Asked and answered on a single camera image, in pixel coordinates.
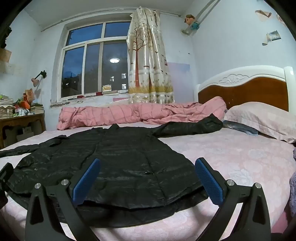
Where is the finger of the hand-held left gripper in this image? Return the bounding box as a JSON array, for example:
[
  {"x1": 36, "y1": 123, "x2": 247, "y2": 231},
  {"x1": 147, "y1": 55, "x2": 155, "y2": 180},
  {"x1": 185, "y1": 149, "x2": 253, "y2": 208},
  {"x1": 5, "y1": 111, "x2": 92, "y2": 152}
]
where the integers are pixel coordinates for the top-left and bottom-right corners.
[{"x1": 0, "y1": 162, "x2": 14, "y2": 209}]

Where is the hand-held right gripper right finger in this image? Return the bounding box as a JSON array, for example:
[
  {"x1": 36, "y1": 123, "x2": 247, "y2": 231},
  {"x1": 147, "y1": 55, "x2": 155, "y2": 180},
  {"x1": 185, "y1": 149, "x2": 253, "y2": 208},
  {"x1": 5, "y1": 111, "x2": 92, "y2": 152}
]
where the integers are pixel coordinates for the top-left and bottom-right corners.
[{"x1": 195, "y1": 158, "x2": 272, "y2": 241}]

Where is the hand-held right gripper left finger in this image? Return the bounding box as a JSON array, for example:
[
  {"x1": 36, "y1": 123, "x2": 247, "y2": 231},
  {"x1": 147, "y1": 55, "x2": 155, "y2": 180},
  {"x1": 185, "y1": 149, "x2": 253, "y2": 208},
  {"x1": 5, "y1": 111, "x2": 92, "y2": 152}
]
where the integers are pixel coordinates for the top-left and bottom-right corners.
[{"x1": 24, "y1": 158, "x2": 102, "y2": 241}]

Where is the black down coat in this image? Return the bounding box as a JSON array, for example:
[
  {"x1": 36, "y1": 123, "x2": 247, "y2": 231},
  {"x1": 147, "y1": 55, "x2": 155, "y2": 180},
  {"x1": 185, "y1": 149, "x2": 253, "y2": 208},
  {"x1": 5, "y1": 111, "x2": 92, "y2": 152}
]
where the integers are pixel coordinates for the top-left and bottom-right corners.
[{"x1": 0, "y1": 116, "x2": 223, "y2": 229}]

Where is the wooden desk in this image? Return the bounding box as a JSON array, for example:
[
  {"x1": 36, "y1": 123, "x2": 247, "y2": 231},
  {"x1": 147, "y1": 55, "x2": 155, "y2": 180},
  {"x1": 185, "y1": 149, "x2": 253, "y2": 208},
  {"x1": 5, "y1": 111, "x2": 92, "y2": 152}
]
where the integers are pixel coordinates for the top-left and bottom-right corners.
[{"x1": 0, "y1": 113, "x2": 46, "y2": 149}]

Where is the blue cloth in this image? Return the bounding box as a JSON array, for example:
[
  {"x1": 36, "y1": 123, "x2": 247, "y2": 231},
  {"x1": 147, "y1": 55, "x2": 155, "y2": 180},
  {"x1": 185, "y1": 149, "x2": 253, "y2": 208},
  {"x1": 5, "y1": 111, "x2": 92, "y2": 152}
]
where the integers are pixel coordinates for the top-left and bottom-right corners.
[{"x1": 222, "y1": 120, "x2": 258, "y2": 135}]

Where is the tall stack of books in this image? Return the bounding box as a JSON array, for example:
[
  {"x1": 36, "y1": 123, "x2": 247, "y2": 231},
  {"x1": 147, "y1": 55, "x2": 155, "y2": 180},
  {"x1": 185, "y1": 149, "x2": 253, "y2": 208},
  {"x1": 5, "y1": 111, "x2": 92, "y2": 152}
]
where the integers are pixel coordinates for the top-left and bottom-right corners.
[{"x1": 0, "y1": 98, "x2": 14, "y2": 118}]

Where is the pink checked quilt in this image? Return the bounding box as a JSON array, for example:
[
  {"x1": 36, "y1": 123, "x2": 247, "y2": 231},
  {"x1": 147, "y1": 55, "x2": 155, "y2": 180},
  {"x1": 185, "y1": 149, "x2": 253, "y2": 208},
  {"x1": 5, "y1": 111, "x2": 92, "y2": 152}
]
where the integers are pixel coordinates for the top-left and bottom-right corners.
[{"x1": 57, "y1": 96, "x2": 227, "y2": 131}]

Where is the orange bag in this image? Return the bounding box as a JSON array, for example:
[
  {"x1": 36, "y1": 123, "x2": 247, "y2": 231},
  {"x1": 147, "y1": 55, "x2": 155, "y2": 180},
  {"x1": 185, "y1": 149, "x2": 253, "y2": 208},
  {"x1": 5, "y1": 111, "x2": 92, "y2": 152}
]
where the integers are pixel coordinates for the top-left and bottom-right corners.
[{"x1": 23, "y1": 89, "x2": 35, "y2": 102}]

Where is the pink pillow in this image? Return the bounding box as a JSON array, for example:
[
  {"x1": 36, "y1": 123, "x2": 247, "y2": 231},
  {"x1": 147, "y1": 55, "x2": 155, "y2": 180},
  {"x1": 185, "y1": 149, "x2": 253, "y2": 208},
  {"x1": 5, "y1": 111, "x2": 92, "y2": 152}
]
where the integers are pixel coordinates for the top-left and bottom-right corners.
[{"x1": 223, "y1": 101, "x2": 296, "y2": 144}]

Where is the white and wooden headboard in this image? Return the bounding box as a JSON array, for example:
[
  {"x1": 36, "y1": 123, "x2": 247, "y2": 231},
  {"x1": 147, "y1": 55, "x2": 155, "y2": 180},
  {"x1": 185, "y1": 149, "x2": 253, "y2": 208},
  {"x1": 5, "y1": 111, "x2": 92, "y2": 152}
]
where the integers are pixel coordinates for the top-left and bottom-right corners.
[{"x1": 195, "y1": 65, "x2": 296, "y2": 112}]

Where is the white framed window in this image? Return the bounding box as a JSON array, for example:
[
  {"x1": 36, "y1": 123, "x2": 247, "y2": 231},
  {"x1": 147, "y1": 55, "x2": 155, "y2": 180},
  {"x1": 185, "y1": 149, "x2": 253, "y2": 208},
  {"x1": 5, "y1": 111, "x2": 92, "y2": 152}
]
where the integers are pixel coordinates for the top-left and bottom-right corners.
[{"x1": 60, "y1": 21, "x2": 132, "y2": 99}]

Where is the tree print curtain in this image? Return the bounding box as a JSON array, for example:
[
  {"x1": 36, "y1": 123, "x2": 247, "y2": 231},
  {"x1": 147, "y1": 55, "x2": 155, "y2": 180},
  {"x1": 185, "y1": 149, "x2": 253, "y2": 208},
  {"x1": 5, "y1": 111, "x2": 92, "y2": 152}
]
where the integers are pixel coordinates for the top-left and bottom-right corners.
[{"x1": 127, "y1": 6, "x2": 175, "y2": 104}]

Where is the small doll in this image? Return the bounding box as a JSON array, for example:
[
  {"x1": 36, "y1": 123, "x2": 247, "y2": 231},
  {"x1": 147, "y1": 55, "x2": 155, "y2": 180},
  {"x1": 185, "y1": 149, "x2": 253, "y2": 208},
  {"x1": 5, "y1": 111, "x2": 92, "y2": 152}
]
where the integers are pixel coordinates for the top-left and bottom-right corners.
[{"x1": 184, "y1": 14, "x2": 200, "y2": 30}]

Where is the pink wall lamp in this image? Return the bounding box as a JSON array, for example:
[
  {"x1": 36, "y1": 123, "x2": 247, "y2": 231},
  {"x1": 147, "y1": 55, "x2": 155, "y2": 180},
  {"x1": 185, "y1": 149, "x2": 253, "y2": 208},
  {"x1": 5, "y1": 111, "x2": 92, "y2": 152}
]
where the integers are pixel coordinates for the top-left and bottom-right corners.
[{"x1": 31, "y1": 70, "x2": 47, "y2": 88}]

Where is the pale purple wall poster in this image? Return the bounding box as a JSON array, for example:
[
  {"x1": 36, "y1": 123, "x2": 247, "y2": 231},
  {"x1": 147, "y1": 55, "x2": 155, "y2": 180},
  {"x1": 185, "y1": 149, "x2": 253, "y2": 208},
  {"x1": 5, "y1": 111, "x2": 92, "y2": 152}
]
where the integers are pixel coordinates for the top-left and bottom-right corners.
[{"x1": 166, "y1": 61, "x2": 190, "y2": 98}]

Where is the brown wall paper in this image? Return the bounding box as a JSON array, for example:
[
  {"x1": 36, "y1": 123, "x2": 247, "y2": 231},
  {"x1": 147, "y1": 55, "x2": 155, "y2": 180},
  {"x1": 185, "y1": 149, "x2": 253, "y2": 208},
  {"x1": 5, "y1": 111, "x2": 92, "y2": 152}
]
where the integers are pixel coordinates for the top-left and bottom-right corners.
[{"x1": 0, "y1": 49, "x2": 12, "y2": 62}]

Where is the wall photo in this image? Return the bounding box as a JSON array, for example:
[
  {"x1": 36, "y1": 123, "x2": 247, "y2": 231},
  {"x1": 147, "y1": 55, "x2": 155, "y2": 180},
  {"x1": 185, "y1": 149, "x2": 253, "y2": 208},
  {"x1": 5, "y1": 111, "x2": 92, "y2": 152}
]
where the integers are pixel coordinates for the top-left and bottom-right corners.
[{"x1": 262, "y1": 31, "x2": 281, "y2": 45}]

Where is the white wall pipe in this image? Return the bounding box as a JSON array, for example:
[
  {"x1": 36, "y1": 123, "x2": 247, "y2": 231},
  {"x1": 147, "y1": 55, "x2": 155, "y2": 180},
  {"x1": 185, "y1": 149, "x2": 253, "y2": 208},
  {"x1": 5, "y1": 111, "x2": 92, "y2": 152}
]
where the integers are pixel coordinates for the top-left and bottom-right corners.
[{"x1": 181, "y1": 0, "x2": 220, "y2": 36}]

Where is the peeling wall paper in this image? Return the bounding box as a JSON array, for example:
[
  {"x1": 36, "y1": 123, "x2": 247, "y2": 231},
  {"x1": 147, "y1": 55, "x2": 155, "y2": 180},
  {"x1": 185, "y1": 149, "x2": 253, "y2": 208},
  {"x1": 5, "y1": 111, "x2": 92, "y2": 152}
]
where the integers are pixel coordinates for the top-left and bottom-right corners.
[{"x1": 255, "y1": 10, "x2": 272, "y2": 22}]

